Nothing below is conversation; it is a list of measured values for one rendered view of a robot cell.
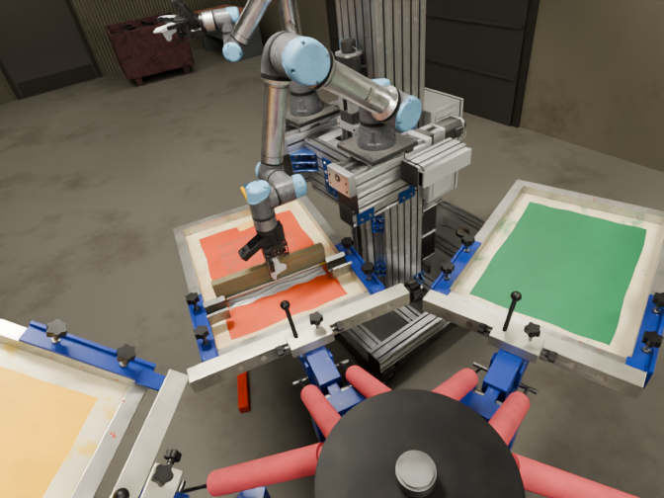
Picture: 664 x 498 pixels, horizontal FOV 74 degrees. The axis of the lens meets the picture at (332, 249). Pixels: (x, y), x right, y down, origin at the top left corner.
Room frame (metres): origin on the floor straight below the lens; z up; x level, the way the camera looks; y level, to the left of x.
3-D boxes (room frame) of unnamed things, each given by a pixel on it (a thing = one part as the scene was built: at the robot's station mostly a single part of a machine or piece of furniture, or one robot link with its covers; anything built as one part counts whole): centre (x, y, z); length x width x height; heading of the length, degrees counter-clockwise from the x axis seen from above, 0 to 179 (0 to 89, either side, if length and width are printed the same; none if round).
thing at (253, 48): (8.46, 1.23, 0.33); 1.23 x 0.64 x 0.66; 31
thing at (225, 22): (2.09, 0.30, 1.65); 0.11 x 0.08 x 0.09; 95
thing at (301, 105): (1.98, 0.03, 1.31); 0.15 x 0.15 x 0.10
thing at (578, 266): (0.97, -0.68, 1.05); 1.08 x 0.61 x 0.23; 138
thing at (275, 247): (1.19, 0.20, 1.14); 0.09 x 0.08 x 0.12; 108
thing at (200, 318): (0.98, 0.44, 0.97); 0.30 x 0.05 x 0.07; 18
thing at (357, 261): (1.15, -0.08, 0.97); 0.30 x 0.05 x 0.07; 18
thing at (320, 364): (0.76, 0.08, 1.02); 0.17 x 0.06 x 0.05; 18
